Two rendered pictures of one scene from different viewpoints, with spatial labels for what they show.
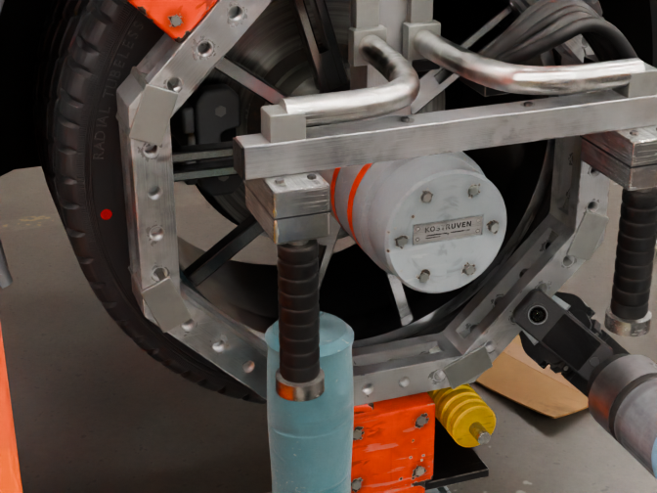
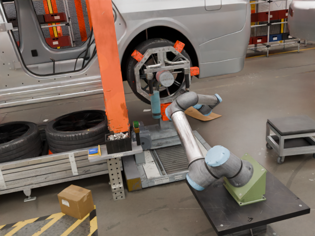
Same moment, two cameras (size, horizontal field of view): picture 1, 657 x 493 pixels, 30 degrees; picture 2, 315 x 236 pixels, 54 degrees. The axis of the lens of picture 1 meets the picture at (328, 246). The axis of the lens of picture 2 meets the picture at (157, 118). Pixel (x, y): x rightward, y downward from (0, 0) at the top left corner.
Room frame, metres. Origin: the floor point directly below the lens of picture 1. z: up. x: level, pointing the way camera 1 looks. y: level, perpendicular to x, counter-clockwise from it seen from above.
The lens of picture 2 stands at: (-1.68, -0.42, 1.58)
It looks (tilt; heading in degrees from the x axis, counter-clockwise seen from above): 22 degrees down; 9
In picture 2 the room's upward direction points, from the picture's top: 6 degrees counter-clockwise
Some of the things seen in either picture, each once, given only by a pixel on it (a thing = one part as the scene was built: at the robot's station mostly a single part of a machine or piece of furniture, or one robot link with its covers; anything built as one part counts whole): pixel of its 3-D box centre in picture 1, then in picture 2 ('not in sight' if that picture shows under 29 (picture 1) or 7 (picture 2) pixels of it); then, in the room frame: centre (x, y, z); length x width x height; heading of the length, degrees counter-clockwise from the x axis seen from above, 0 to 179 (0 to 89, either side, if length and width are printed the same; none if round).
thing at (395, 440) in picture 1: (364, 439); (165, 109); (1.26, -0.04, 0.48); 0.16 x 0.12 x 0.17; 20
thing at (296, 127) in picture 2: not in sight; (293, 138); (1.15, -1.27, 0.17); 0.43 x 0.36 x 0.34; 100
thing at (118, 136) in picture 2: not in sight; (118, 141); (0.50, 0.26, 0.51); 0.20 x 0.14 x 0.13; 106
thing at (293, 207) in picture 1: (285, 194); (148, 75); (0.98, 0.04, 0.93); 0.09 x 0.05 x 0.05; 20
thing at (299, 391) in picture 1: (298, 312); (150, 86); (0.95, 0.03, 0.83); 0.04 x 0.04 x 0.16
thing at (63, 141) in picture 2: not in sight; (81, 131); (1.01, 0.78, 0.39); 0.66 x 0.66 x 0.24
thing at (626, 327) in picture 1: (635, 254); (187, 81); (1.06, -0.29, 0.83); 0.04 x 0.04 x 0.16
